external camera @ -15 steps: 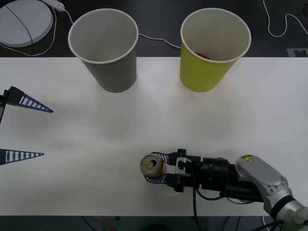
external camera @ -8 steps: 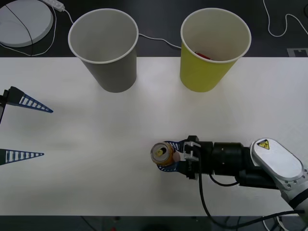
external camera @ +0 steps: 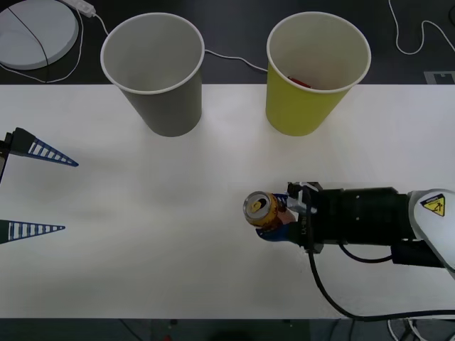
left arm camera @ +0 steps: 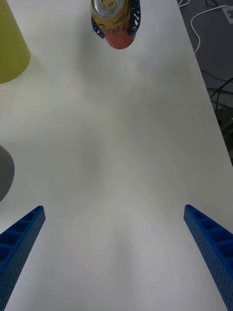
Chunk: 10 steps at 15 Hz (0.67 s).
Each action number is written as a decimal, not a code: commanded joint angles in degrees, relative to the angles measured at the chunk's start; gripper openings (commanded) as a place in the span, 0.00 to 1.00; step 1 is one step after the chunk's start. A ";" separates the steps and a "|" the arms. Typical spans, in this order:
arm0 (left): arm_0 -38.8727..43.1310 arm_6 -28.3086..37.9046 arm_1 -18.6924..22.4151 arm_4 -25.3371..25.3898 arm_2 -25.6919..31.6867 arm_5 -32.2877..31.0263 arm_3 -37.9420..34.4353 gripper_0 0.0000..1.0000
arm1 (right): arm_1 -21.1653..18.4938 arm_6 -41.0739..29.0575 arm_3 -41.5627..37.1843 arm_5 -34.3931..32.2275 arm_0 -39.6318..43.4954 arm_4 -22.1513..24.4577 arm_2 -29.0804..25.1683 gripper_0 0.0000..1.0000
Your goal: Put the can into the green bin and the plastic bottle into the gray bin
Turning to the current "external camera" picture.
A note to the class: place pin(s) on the yellow-green plastic bin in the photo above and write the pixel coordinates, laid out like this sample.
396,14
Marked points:
295,110

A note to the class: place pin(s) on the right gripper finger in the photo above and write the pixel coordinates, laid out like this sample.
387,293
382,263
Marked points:
281,199
275,236

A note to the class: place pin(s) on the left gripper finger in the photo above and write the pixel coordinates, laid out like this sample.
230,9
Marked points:
42,151
28,229

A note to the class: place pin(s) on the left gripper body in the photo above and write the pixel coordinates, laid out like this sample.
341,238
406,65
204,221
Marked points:
3,160

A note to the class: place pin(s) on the grey plastic bin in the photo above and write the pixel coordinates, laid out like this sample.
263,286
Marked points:
160,106

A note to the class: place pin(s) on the white round disc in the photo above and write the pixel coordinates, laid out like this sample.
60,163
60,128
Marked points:
32,32

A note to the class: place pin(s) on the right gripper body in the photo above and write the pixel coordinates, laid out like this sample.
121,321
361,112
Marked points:
328,220

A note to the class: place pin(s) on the red can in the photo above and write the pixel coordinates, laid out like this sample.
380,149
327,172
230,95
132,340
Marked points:
300,82

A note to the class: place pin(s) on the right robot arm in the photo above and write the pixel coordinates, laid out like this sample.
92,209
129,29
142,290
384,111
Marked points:
377,220

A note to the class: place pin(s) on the gold drink can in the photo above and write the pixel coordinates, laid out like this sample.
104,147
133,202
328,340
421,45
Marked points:
264,212

